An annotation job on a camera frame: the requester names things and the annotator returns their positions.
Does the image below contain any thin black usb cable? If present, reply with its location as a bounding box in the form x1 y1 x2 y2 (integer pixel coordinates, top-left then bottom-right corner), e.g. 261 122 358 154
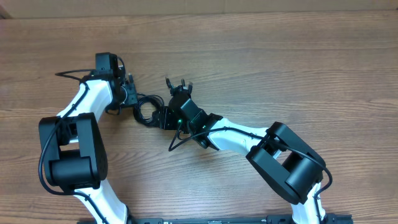
132 93 165 128

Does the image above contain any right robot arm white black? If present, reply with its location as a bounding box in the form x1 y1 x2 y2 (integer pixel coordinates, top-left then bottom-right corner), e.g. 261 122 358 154
160 106 326 223

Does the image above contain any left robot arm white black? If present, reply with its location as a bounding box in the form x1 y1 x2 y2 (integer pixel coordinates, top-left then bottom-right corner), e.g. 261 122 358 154
38 80 135 223

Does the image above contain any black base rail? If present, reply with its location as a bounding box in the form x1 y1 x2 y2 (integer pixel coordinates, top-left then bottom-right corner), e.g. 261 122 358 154
77 213 354 224

